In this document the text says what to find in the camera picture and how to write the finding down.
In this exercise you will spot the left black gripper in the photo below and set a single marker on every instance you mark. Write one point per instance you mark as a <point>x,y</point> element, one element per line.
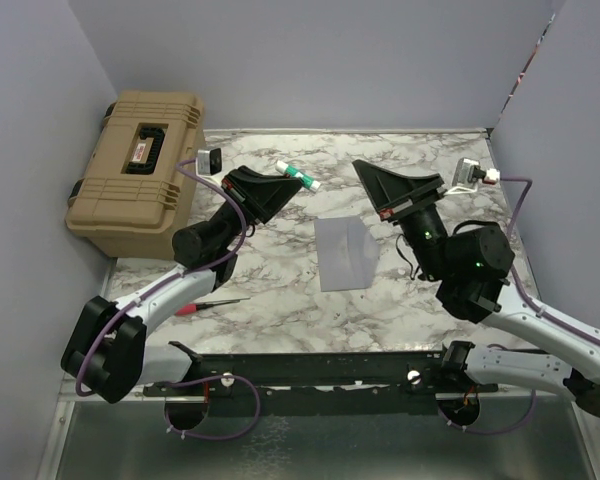
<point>261,196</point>

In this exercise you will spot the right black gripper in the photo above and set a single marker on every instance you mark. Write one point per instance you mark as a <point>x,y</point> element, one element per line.
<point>394,195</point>

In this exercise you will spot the green white glue stick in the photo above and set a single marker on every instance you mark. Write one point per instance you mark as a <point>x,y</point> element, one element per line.
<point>308,182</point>

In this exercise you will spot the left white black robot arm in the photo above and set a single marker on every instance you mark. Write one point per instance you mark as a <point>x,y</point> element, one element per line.
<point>107,354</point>

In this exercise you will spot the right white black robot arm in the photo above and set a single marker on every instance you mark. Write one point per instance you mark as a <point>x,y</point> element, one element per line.
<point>473,266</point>

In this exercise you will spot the tan plastic tool case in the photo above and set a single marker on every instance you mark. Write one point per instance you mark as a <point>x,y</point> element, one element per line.
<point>131,198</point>

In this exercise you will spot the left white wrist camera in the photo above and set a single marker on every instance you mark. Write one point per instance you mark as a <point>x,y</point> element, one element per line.
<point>209,161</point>

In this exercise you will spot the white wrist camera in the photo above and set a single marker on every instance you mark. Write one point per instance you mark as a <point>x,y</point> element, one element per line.
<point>469,176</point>
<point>209,161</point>

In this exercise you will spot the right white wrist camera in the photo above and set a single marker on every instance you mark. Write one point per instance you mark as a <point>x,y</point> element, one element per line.
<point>469,176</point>

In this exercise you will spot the red handled screwdriver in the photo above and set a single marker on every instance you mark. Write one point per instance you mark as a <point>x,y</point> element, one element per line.
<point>192,308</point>

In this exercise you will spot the black metal base rail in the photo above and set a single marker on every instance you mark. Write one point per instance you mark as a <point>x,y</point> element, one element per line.
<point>319,384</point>

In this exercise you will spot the aluminium frame rail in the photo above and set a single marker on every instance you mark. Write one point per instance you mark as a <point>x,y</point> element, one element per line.
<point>57,437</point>

